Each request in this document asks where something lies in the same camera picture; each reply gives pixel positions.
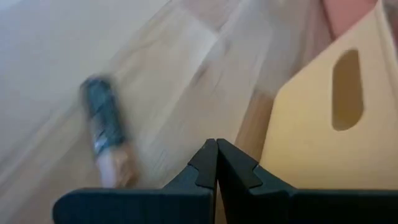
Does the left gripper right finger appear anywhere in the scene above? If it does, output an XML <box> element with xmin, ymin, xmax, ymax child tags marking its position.
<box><xmin>216</xmin><ymin>138</ymin><xmax>398</xmax><ymax>224</ymax></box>

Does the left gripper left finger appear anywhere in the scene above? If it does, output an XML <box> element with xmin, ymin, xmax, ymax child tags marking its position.
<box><xmin>52</xmin><ymin>138</ymin><xmax>218</xmax><ymax>224</ymax></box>

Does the yellow plastic bin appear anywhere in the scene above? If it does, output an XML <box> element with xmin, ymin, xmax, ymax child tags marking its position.
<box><xmin>259</xmin><ymin>0</ymin><xmax>398</xmax><ymax>191</ymax></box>

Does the orange plastic bin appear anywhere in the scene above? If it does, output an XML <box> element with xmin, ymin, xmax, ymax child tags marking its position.
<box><xmin>322</xmin><ymin>0</ymin><xmax>379</xmax><ymax>42</ymax></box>

